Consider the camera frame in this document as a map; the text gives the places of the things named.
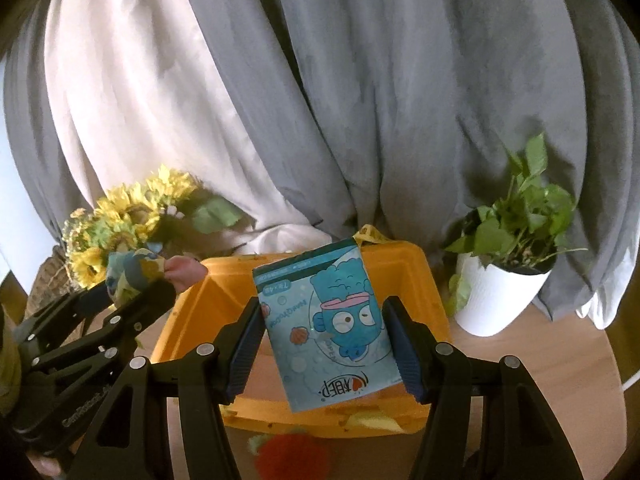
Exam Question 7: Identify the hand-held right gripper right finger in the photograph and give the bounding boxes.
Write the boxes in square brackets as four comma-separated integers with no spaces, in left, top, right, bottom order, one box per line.
[382,296,583,480]

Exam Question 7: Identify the person's left hand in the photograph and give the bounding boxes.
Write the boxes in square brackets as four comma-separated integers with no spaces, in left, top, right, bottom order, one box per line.
[27,452,71,479]

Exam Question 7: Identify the white plant pot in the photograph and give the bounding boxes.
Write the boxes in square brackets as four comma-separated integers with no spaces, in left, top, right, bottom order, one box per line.
[455,252,556,337]

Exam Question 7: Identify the colourful patterned cloth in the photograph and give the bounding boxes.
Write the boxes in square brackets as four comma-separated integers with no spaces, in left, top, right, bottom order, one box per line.
[107,245,208,301]

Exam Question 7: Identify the pale pink curtain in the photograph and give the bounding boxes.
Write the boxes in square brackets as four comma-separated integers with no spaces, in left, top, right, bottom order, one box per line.
[45,0,333,261]

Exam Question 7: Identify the olive green cloth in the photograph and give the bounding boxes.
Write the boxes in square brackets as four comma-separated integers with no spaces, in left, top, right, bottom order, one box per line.
[0,305,23,416]

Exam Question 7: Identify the sunflower bouquet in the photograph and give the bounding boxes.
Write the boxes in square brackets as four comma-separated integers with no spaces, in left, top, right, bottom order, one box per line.
[62,165,246,291]

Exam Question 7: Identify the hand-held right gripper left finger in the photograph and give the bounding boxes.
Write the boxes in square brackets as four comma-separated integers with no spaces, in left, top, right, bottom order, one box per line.
[67,297,264,480]

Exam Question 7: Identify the blue cartoon tissue packet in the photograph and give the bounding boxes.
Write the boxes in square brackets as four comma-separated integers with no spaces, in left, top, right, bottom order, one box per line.
[252,238,401,413]

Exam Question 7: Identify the green leafy plant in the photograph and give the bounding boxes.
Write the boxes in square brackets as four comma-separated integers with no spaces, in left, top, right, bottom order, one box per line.
[442,132,588,316]

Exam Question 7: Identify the brown patterned cushion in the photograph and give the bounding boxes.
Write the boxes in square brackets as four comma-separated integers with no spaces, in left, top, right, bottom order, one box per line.
[25,255,76,321]

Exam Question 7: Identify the orange plastic crate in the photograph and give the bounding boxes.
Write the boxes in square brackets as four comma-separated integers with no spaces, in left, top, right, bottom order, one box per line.
[150,225,451,436]

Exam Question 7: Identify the red plush toy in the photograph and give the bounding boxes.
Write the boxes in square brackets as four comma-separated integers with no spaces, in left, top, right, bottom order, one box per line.
[247,432,331,480]

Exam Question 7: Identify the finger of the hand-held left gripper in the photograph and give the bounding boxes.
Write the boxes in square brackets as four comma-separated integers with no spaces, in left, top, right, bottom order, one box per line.
[20,284,113,346]
[100,279,177,356]

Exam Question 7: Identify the grey curtain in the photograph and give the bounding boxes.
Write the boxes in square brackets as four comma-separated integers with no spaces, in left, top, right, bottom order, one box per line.
[180,0,638,331]
[2,0,68,271]

